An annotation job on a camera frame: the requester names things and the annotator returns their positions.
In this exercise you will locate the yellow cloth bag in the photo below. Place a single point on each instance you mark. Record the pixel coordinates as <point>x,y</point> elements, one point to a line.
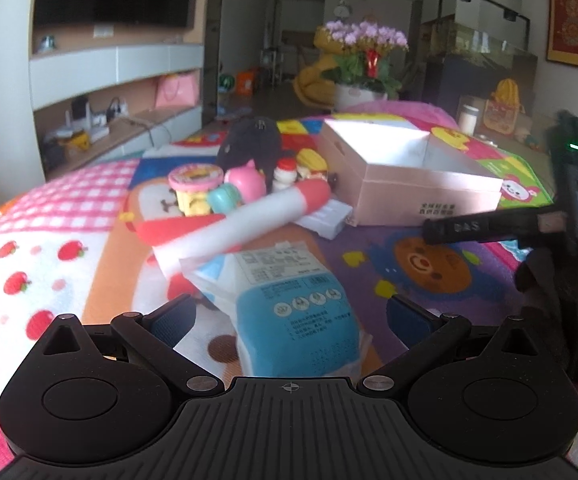
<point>504,105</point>

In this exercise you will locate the yellow plush bear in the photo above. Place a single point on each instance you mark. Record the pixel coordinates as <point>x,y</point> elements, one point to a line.
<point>314,80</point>

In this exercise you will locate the pink paper bag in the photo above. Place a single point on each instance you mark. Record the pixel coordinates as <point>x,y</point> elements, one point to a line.
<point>176,90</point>

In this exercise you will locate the person's right hand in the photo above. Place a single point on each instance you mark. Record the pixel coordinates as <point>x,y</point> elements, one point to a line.
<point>574,290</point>

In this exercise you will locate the white wall shelf unit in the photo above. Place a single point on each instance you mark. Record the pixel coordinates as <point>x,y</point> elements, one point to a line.
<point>94,65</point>

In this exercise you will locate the black plush toy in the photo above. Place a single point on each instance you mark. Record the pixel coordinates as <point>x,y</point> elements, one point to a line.
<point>249,145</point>

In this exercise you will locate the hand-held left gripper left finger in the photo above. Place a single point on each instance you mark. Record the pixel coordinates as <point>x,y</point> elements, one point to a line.
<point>171,319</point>

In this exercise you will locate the white jar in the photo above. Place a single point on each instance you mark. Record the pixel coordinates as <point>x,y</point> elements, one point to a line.
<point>468,120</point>

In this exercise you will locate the potted purple flowers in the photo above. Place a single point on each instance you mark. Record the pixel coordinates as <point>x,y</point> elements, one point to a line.
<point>364,35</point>

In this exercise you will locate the yellow shelf toy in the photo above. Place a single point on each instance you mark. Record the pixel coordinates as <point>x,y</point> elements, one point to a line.
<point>76,141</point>

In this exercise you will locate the orange bag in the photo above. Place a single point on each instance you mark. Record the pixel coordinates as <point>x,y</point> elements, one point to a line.
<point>246,82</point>

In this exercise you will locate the small white bottle red cap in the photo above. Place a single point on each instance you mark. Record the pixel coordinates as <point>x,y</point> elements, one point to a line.
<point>286,175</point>

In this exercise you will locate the small teal toy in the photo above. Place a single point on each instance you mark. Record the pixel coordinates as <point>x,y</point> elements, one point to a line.
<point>221,199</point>

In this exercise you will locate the glass fish tank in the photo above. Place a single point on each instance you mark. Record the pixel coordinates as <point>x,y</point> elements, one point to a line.
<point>469,40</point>

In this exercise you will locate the white box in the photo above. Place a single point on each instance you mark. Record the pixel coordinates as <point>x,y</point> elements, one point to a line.
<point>326,220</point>

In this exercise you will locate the wall clock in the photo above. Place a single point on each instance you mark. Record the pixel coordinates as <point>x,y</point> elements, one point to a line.
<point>341,9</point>

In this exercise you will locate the blue and white packet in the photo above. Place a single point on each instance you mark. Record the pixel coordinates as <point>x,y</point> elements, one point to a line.
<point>294,320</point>

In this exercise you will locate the colourful printed blanket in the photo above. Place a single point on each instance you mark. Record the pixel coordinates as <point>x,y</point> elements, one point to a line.
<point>69,210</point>

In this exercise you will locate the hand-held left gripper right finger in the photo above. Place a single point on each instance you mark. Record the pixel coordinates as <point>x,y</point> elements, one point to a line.
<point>409,320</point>

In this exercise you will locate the white and red tube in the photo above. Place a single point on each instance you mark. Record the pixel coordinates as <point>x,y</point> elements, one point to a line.
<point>249,220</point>

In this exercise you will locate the pink plush toy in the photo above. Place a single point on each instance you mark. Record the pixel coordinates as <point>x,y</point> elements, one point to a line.
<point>246,182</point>

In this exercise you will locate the pink round toy cup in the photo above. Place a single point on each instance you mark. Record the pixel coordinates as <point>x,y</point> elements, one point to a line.
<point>194,180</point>

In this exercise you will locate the green striped ball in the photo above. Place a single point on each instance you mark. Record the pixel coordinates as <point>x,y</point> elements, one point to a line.
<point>225,82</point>

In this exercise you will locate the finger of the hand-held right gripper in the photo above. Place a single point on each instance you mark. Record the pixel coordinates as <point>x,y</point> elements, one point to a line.
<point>489,227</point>

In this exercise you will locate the pink cardboard box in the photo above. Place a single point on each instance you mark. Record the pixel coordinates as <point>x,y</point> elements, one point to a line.
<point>419,195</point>

